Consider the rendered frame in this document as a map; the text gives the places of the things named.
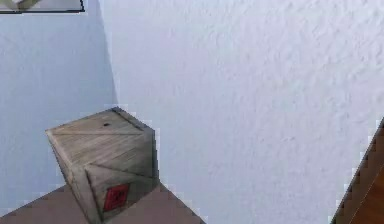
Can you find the black framed wall picture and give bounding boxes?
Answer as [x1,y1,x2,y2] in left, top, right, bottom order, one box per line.
[0,0,86,15]

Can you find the wooden crate with red label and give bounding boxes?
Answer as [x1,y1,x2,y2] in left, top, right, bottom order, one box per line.
[45,106,160,224]

